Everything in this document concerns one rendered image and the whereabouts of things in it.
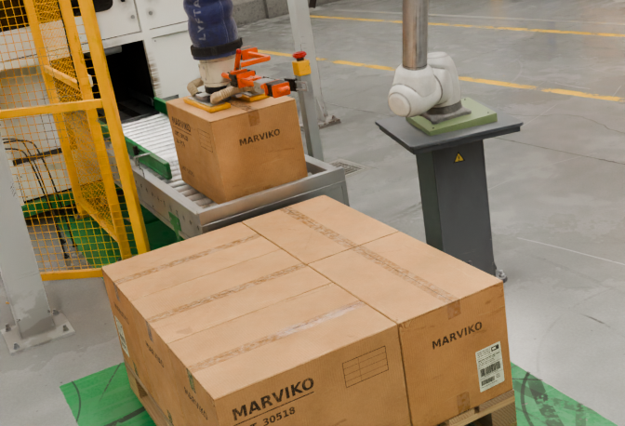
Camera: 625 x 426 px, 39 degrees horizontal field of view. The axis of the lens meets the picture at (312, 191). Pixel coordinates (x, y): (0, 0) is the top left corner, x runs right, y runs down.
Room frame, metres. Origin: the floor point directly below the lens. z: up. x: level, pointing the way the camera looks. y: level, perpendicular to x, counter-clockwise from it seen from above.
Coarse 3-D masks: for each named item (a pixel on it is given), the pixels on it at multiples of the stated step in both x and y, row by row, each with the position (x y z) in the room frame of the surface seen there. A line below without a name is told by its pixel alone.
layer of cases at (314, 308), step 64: (192, 256) 3.13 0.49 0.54; (256, 256) 3.02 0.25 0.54; (320, 256) 2.93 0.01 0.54; (384, 256) 2.83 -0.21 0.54; (448, 256) 2.75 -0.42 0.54; (128, 320) 2.90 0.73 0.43; (192, 320) 2.58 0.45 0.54; (256, 320) 2.50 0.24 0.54; (320, 320) 2.43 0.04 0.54; (384, 320) 2.37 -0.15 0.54; (448, 320) 2.41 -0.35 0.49; (192, 384) 2.26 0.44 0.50; (256, 384) 2.14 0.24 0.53; (320, 384) 2.21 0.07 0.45; (384, 384) 2.30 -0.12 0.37; (448, 384) 2.40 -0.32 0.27
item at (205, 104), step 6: (186, 102) 3.98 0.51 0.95; (192, 102) 3.91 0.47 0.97; (198, 102) 3.86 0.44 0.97; (204, 102) 3.82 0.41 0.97; (210, 102) 3.80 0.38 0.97; (222, 102) 3.76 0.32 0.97; (204, 108) 3.77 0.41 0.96; (210, 108) 3.71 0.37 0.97; (216, 108) 3.72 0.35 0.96; (222, 108) 3.73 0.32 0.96
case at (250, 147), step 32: (192, 128) 3.80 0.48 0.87; (224, 128) 3.58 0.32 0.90; (256, 128) 3.64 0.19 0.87; (288, 128) 3.70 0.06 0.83; (192, 160) 3.89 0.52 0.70; (224, 160) 3.57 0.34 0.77; (256, 160) 3.63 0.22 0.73; (288, 160) 3.69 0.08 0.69; (224, 192) 3.56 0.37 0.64; (256, 192) 3.62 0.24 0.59
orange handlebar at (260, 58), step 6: (252, 54) 4.21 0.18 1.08; (258, 54) 4.15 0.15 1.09; (264, 54) 4.12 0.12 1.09; (246, 60) 4.02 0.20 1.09; (252, 60) 4.02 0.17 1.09; (258, 60) 4.03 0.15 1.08; (264, 60) 4.05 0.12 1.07; (228, 78) 3.77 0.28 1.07; (246, 78) 3.59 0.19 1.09; (252, 78) 3.57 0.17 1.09; (258, 78) 3.58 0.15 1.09; (246, 84) 3.59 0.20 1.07; (252, 84) 3.53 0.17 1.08; (276, 90) 3.33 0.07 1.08; (282, 90) 3.32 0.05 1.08
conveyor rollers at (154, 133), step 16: (128, 128) 5.39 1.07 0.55; (144, 128) 5.33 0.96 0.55; (160, 128) 5.27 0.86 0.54; (112, 144) 5.06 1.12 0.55; (144, 144) 4.95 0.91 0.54; (160, 144) 4.90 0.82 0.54; (176, 160) 4.48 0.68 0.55; (160, 176) 4.25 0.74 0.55; (176, 176) 4.19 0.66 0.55; (192, 192) 3.92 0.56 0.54
